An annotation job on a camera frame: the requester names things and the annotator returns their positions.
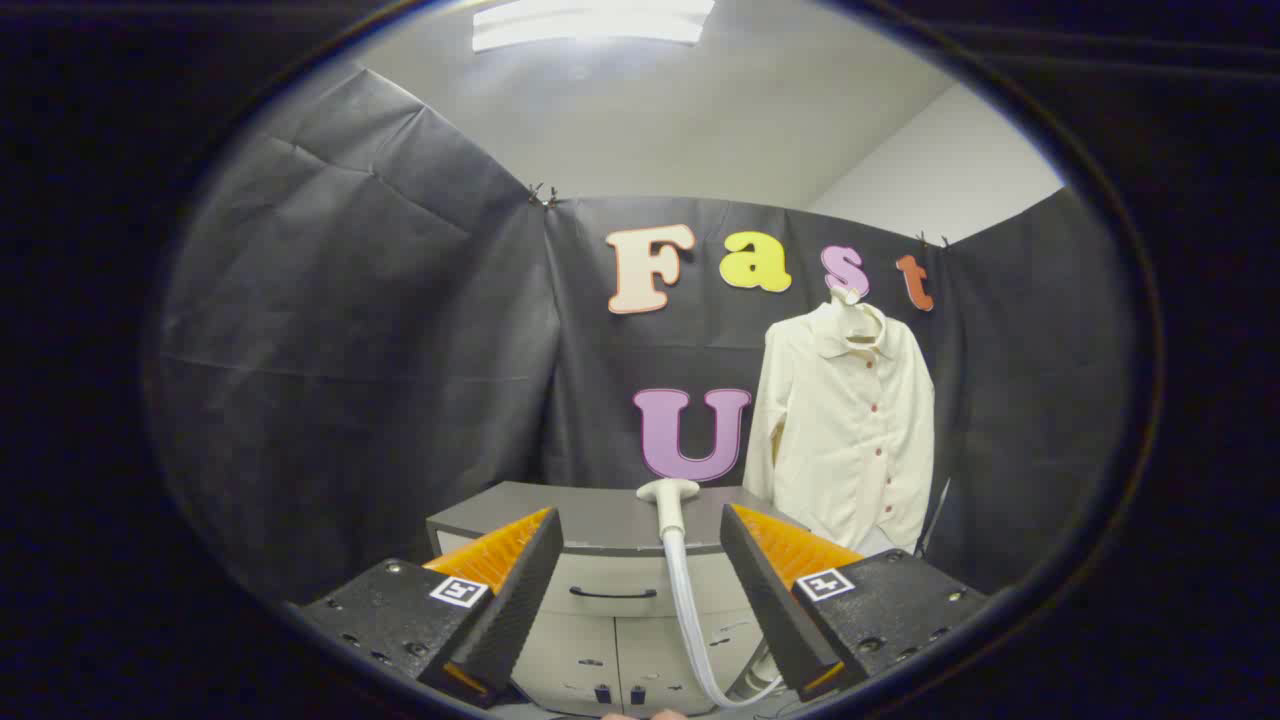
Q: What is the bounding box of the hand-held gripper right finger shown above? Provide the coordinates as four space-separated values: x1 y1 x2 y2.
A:
720 503 991 701

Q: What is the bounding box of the white clothes hanger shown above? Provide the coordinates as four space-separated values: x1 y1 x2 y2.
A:
828 286 886 346

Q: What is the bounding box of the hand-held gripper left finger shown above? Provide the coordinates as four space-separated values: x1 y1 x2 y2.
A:
285 507 564 709

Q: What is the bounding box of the cream button shirt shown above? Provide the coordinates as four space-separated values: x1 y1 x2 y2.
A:
742 288 938 557

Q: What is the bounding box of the thin stand pole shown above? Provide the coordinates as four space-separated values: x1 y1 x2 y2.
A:
915 478 951 556

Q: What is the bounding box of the black backdrop cloth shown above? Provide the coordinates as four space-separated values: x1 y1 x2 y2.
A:
150 60 1136 606

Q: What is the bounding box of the grey cabinet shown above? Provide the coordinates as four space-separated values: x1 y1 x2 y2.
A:
425 480 811 717

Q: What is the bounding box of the white garment steamer head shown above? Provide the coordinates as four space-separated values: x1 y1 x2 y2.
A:
637 478 701 541

